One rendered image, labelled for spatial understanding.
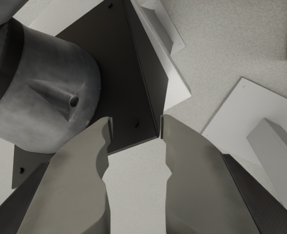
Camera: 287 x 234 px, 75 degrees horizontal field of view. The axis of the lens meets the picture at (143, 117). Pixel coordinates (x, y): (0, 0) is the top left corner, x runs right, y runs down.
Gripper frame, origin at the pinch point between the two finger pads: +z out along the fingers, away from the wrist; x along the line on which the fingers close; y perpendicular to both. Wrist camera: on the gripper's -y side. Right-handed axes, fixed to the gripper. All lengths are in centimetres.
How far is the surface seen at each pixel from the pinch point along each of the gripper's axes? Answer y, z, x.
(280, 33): 7, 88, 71
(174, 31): 6, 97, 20
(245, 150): 76, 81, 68
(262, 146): 60, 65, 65
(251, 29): 6, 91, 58
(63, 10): -5.8, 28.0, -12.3
